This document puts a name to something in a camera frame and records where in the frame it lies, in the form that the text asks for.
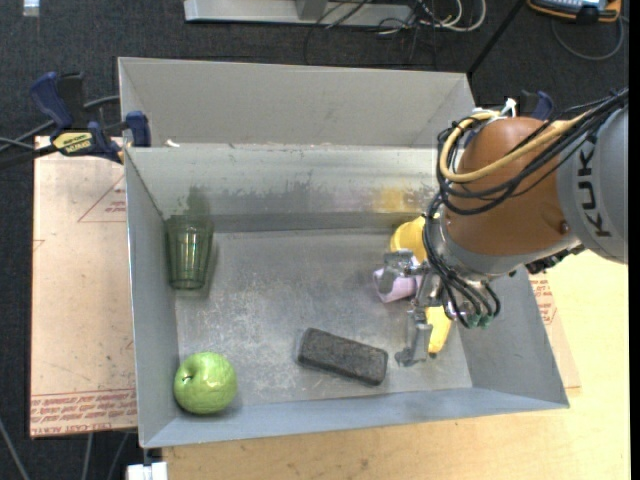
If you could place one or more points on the pink soft toy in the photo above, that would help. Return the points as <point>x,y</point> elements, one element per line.
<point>400,290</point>

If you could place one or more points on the dark green flat block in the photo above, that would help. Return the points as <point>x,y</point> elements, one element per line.
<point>342,356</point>

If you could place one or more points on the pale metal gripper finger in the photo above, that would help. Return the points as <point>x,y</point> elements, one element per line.
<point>419,340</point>
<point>397,264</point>

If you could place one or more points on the yellow cup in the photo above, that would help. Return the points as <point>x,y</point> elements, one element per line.
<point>407,240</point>

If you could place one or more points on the clear green plastic cup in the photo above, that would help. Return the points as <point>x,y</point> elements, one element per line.
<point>189,255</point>

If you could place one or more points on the grey metal bin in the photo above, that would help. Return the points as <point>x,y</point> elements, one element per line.
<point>300,288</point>

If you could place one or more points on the yellow banana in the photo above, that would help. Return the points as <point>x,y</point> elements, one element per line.
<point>440,333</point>

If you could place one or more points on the green apple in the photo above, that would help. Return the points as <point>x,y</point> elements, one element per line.
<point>205,383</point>

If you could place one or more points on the brown cardboard board, red print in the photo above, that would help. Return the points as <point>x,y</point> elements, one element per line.
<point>80,293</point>

